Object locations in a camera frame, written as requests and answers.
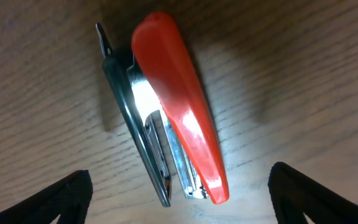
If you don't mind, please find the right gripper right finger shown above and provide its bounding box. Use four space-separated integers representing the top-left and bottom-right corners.
268 162 358 224

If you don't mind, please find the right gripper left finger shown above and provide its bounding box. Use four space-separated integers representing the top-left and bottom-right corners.
0 170 93 224

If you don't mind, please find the red and chrome stapler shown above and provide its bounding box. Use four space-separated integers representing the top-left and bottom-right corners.
95 11 229 207

